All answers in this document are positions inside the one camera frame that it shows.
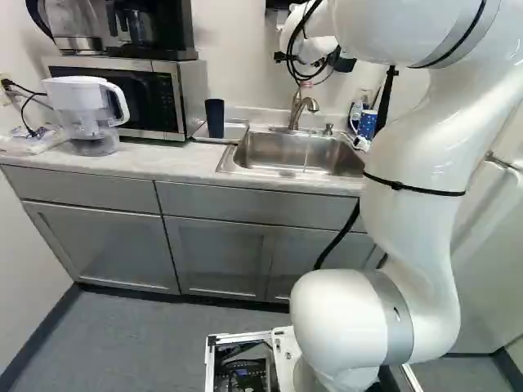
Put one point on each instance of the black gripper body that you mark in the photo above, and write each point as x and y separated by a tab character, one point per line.
345	63

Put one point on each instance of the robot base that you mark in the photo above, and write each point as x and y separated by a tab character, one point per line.
241	363

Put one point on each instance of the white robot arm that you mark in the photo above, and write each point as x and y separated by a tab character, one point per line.
412	163

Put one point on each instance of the grey drying tray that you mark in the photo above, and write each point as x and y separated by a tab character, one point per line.
235	130

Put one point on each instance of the dark blue tall cup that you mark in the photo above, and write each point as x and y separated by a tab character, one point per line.
215	118

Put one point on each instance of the white and blue bottle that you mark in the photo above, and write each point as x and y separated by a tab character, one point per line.
357	110

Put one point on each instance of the brushed metal tap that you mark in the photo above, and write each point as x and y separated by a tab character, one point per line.
299	107

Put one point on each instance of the stainless steel sink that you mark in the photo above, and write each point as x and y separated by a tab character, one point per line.
286	153

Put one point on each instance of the stainless steel microwave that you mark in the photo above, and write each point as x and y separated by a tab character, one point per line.
163	98

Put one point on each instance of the black coffee maker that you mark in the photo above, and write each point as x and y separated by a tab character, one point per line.
159	28

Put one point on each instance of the white water filter pitcher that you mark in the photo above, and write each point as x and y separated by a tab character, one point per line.
77	102

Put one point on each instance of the grey kitchen counter with cabinets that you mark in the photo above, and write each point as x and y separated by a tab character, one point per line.
122	228

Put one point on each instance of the glass electric kettle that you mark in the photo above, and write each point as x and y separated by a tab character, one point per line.
69	24

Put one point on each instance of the small blue and white packets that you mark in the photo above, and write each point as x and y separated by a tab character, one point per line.
28	132

